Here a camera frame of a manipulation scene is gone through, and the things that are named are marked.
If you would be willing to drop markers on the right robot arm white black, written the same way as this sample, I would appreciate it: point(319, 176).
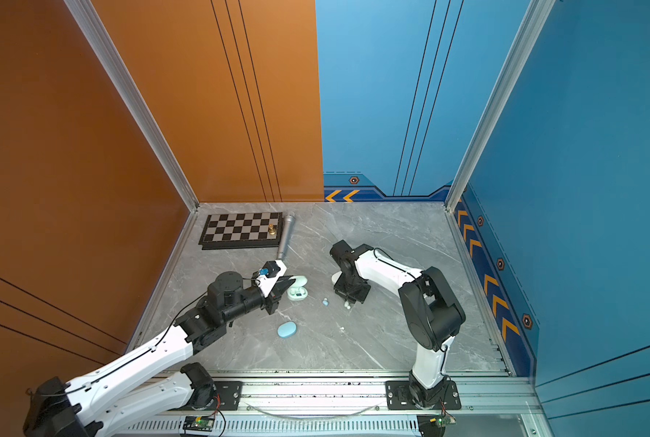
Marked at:
point(432, 311)

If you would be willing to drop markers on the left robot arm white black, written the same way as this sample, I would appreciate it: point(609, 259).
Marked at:
point(157, 376)

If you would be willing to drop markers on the green circuit board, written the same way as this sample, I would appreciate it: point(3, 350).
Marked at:
point(443, 421)
point(198, 424)

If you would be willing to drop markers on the aluminium front rail frame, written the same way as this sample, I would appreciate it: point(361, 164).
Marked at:
point(355, 403)

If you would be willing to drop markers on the black white chessboard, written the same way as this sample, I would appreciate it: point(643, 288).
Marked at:
point(240, 231)

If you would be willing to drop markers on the left aluminium corner post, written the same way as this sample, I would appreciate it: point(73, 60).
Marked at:
point(93, 29)

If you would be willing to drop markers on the right green circuit board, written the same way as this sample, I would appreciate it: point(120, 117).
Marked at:
point(443, 421)

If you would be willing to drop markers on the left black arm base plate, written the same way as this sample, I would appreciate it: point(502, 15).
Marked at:
point(221, 395)

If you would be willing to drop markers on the left green circuit board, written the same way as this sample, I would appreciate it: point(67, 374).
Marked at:
point(198, 424)

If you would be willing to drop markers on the green earbud charging case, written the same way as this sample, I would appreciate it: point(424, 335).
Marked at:
point(297, 290)

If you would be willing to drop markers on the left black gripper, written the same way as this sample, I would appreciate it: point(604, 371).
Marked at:
point(275, 296)

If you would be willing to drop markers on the right aluminium corner post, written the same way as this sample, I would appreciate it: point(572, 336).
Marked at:
point(527, 35)

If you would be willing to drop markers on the silver microphone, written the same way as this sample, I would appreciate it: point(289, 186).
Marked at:
point(288, 223)

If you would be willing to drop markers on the aluminium corner post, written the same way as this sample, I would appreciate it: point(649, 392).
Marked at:
point(527, 35)
point(93, 29)

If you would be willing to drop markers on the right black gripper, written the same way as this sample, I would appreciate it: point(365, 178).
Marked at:
point(338, 290)

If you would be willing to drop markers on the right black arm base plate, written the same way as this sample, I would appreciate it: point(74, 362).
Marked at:
point(409, 395)

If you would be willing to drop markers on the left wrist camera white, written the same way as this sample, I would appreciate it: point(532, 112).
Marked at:
point(267, 277)

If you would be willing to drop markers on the blue earbud charging case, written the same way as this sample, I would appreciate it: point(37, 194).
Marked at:
point(287, 330)

